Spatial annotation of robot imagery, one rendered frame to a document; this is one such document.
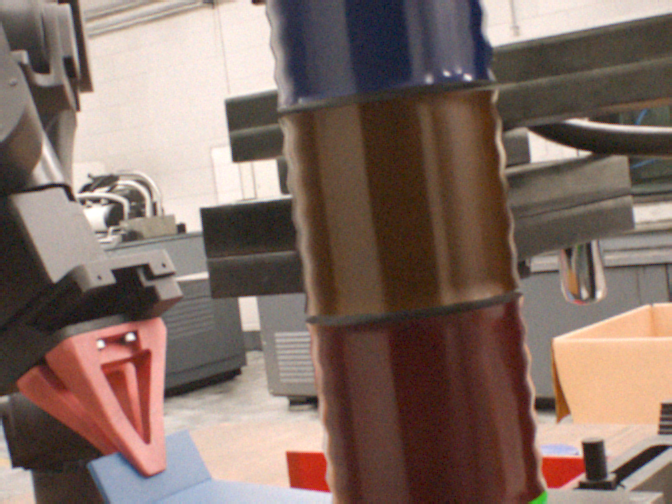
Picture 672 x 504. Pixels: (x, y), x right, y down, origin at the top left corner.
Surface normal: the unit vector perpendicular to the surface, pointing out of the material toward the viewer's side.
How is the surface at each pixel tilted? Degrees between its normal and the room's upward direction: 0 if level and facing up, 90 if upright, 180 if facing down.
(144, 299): 90
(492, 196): 104
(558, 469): 90
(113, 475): 64
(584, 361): 88
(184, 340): 90
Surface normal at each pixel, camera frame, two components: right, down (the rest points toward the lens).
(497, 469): 0.43, -0.25
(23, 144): 0.88, 0.48
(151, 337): 0.79, -0.16
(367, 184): -0.24, 0.33
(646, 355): -0.62, 0.08
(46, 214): 0.66, -0.49
